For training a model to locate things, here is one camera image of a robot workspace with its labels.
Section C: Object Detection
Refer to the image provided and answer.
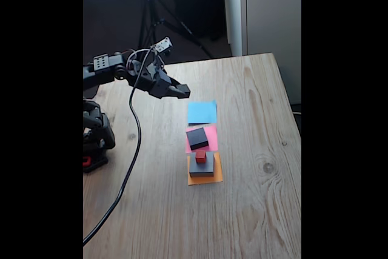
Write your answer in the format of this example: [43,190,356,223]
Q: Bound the orange paper sheet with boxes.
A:
[187,152,224,186]

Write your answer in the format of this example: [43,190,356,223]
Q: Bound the large grey square block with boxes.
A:
[189,151,216,178]

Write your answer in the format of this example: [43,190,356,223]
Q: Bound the pink paper sheet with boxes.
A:
[185,124,219,154]

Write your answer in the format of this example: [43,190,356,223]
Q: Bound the medium black square block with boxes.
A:
[186,127,210,151]

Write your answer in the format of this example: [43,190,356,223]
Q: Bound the red black table clamp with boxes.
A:
[82,153,109,173]

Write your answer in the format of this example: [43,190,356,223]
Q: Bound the blue paper sheet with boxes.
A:
[187,99,218,126]

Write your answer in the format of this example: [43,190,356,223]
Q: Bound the black tripod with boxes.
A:
[135,0,215,68]

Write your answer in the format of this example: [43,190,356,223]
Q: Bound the white grey cabinet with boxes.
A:
[222,0,302,105]

